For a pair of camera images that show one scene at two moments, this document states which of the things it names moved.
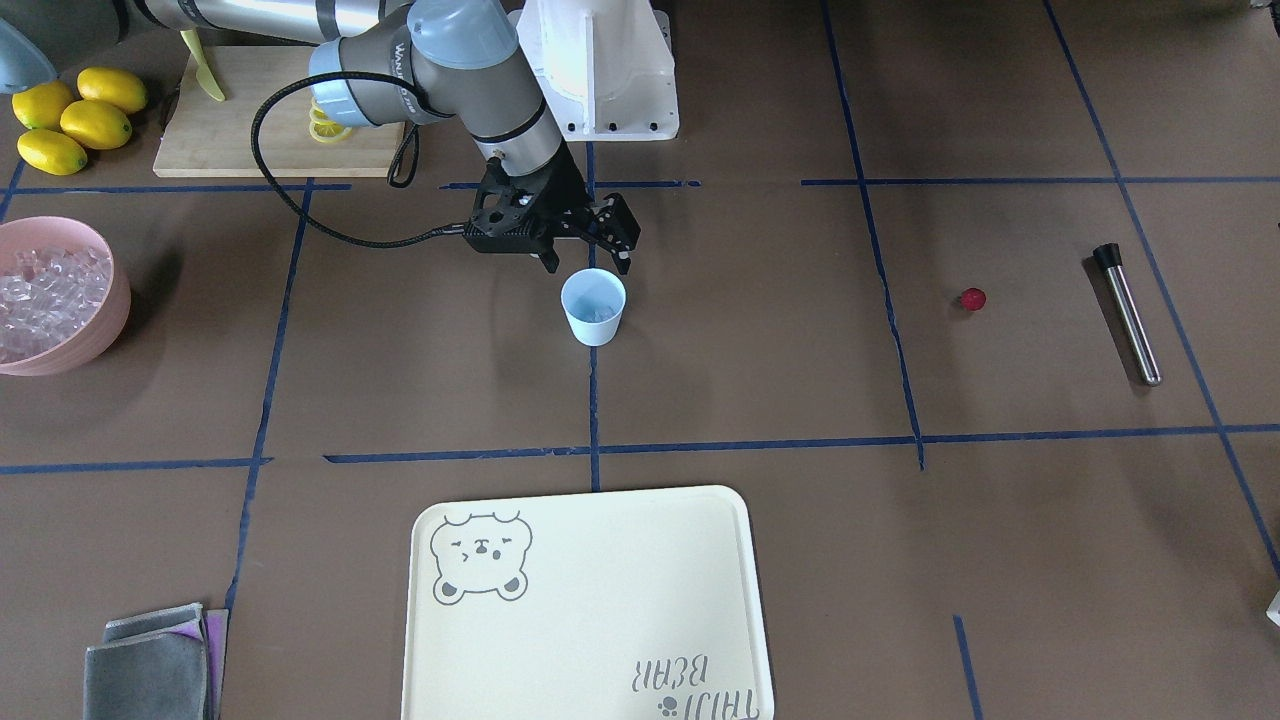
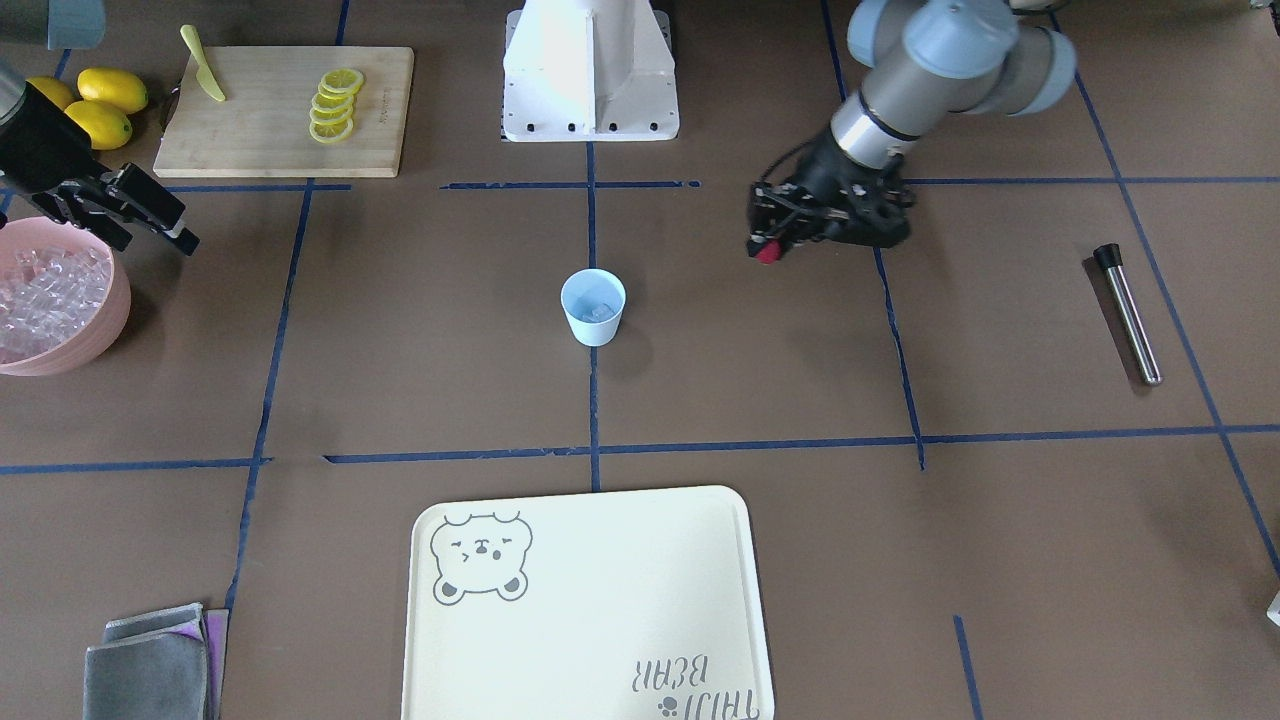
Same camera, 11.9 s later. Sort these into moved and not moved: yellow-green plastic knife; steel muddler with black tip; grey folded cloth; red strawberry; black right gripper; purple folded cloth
Moved: red strawberry; black right gripper
Not moved: yellow-green plastic knife; steel muddler with black tip; purple folded cloth; grey folded cloth
